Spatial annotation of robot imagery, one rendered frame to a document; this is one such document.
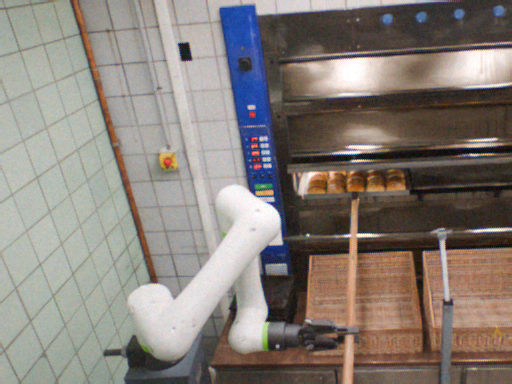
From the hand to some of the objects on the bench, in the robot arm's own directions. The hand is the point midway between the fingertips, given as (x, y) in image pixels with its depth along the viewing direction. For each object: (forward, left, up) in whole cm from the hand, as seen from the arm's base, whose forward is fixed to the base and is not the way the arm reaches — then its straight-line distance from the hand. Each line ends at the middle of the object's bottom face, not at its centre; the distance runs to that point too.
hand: (348, 334), depth 160 cm
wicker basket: (+68, +73, -62) cm, 117 cm away
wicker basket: (+8, +77, -62) cm, 99 cm away
